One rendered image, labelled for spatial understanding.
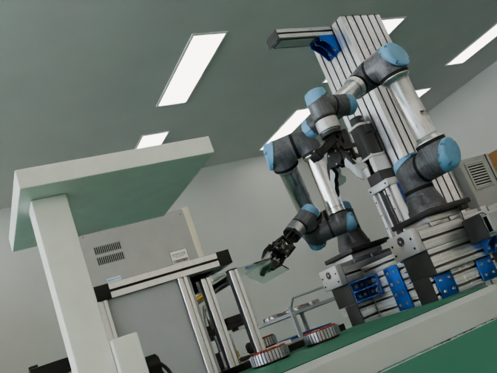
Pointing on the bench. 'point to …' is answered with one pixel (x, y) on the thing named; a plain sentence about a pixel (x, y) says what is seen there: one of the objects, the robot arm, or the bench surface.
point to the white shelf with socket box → (83, 323)
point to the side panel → (163, 326)
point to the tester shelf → (210, 266)
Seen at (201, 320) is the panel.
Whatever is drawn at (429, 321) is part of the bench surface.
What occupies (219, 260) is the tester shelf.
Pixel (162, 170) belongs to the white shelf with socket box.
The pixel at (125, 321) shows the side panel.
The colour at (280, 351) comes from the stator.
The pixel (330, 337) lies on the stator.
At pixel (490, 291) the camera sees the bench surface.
